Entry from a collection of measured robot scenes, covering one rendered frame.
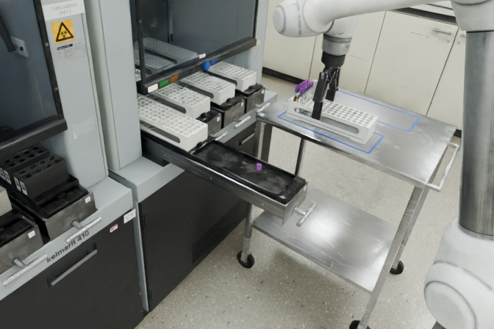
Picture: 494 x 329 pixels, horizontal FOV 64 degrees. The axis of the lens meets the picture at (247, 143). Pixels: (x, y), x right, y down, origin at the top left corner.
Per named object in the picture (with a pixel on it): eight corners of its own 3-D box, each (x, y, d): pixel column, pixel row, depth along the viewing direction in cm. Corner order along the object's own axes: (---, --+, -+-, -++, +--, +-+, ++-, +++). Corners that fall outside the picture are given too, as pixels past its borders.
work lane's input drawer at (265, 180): (110, 138, 136) (107, 115, 131) (140, 123, 146) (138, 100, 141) (296, 233, 105) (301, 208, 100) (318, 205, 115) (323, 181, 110)
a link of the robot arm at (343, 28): (339, 27, 129) (307, 30, 123) (349, -24, 121) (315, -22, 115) (362, 37, 122) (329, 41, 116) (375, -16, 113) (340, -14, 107)
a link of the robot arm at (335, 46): (356, 34, 125) (352, 52, 128) (330, 27, 128) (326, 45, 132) (346, 40, 118) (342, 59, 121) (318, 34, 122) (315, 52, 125)
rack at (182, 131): (120, 122, 132) (117, 106, 129) (142, 111, 139) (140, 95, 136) (187, 155, 119) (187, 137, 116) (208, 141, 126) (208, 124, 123)
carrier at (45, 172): (65, 175, 104) (61, 156, 101) (70, 178, 103) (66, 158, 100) (23, 197, 96) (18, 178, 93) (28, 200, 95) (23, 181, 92)
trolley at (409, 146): (234, 263, 186) (248, 111, 142) (284, 211, 219) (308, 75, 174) (368, 349, 156) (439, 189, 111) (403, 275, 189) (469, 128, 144)
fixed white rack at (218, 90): (160, 84, 159) (159, 70, 155) (177, 77, 166) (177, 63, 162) (219, 108, 146) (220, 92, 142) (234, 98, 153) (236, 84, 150)
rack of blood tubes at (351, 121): (285, 115, 141) (287, 100, 138) (298, 106, 149) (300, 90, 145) (364, 144, 129) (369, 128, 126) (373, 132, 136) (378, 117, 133)
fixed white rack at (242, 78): (185, 73, 170) (185, 59, 166) (200, 67, 177) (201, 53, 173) (242, 94, 157) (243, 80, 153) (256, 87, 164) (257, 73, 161)
